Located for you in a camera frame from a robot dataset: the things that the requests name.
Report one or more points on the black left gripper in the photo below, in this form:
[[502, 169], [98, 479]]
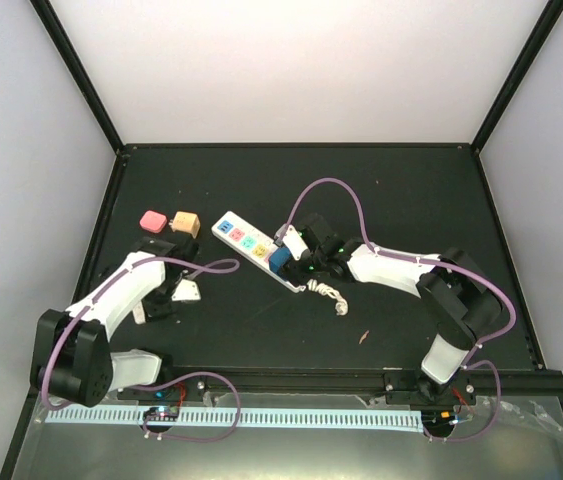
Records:
[[153, 310]]

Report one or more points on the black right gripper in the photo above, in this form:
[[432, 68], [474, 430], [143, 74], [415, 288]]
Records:
[[295, 275]]

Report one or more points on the white tiger cube socket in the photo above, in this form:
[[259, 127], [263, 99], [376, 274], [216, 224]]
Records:
[[138, 314]]

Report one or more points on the blue cube socket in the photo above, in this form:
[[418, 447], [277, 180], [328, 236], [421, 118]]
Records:
[[278, 260]]

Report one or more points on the white power strip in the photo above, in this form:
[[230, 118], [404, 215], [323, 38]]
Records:
[[251, 243]]

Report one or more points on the pink plug adapter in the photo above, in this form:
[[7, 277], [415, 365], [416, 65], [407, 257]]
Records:
[[153, 222]]

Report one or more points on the beige dragon cube socket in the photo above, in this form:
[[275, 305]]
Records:
[[186, 222]]

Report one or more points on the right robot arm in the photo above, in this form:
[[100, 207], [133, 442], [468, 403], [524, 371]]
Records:
[[462, 308]]

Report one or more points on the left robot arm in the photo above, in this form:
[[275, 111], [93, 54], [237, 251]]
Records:
[[72, 361]]

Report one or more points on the small green circuit board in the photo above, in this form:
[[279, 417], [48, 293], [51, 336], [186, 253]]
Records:
[[161, 413]]

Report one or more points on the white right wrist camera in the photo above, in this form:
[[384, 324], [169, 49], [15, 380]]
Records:
[[289, 237]]

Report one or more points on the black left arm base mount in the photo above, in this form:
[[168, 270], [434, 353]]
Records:
[[164, 390]]

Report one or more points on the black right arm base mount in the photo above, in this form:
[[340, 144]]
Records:
[[414, 388]]

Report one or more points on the light blue slotted cable duct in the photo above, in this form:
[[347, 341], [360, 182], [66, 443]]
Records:
[[225, 417]]

